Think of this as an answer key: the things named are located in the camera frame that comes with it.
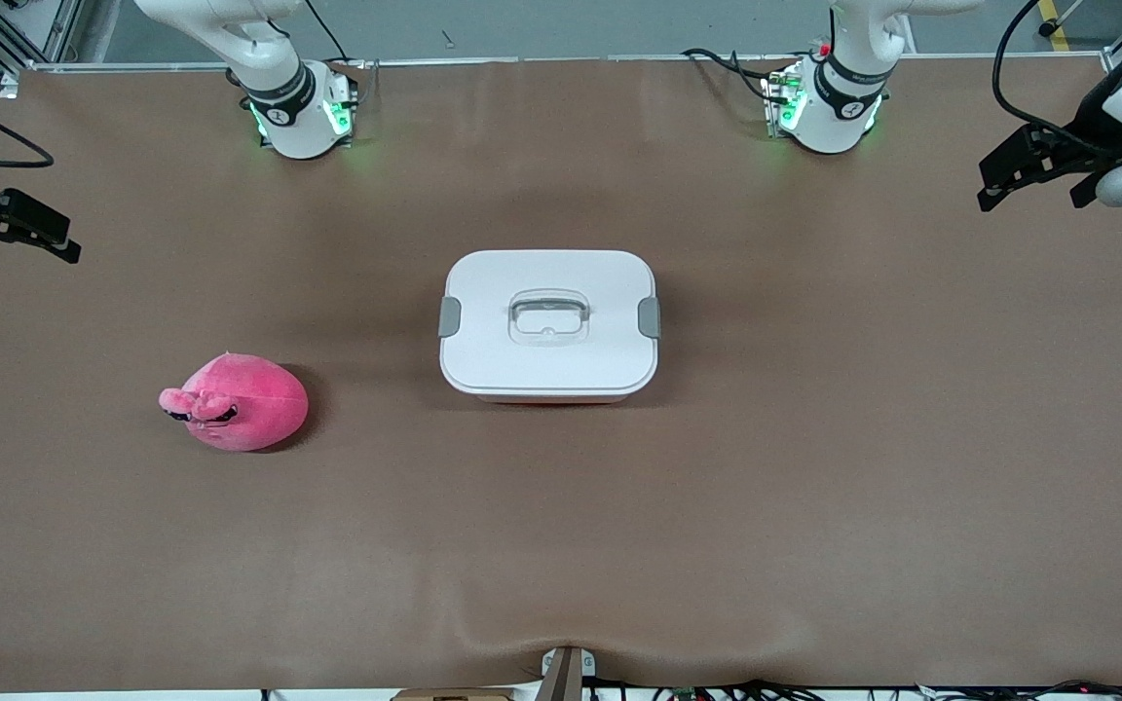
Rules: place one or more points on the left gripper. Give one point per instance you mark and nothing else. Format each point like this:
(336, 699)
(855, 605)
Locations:
(1079, 146)

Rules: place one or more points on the pink plush toy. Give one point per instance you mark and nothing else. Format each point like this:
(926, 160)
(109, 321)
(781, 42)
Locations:
(249, 409)

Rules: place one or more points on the white box lid grey clips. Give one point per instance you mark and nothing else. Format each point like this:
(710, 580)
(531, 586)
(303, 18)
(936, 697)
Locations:
(551, 370)

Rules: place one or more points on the cardboard box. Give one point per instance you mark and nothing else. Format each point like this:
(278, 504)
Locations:
(454, 695)

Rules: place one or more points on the black stand foot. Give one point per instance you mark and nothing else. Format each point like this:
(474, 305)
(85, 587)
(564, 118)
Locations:
(1048, 27)

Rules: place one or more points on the brown table mat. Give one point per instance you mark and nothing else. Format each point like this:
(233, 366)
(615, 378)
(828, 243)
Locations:
(814, 487)

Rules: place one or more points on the aluminium frame post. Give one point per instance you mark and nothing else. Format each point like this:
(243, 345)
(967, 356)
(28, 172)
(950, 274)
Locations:
(59, 29)

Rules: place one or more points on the aluminium table edge rail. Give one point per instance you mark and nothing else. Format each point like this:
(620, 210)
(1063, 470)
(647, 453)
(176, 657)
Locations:
(571, 60)

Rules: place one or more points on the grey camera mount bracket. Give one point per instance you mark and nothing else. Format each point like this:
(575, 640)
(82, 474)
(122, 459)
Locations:
(566, 677)

